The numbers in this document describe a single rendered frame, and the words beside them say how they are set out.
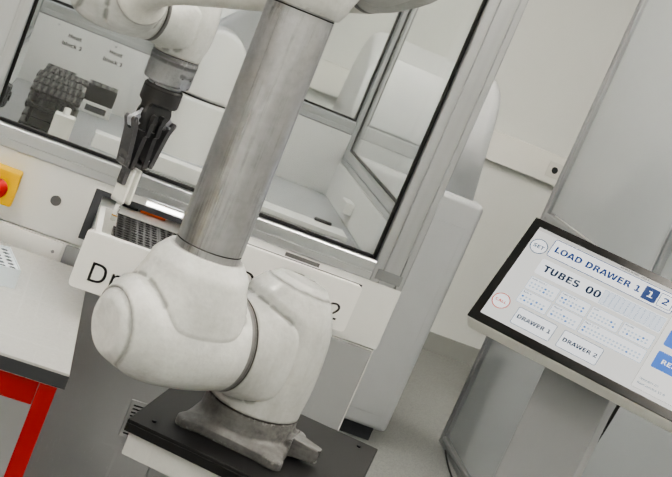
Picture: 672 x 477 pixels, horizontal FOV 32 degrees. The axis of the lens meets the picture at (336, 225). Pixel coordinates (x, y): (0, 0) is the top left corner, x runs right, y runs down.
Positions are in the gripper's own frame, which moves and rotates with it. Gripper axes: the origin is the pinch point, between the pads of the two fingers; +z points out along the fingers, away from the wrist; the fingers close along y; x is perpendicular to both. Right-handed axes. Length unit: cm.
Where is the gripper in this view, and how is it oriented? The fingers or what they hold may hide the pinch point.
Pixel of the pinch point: (126, 184)
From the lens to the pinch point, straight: 222.9
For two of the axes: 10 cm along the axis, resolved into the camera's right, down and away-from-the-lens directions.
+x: -7.8, -4.2, 4.6
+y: 4.9, 0.4, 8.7
